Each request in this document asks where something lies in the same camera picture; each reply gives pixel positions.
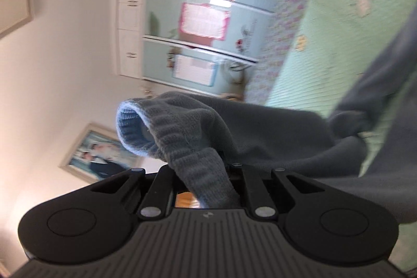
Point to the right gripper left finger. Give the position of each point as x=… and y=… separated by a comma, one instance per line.
x=158, y=194

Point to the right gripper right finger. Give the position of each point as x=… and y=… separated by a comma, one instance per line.
x=253, y=195

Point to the blue fleece pants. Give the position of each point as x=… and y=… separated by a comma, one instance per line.
x=198, y=136

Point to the framed wedding photo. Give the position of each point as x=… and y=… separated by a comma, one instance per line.
x=98, y=154

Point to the sliding door wardrobe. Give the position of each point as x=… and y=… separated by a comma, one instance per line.
x=205, y=46

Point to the green quilted bee bedspread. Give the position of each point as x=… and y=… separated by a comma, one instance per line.
x=354, y=62

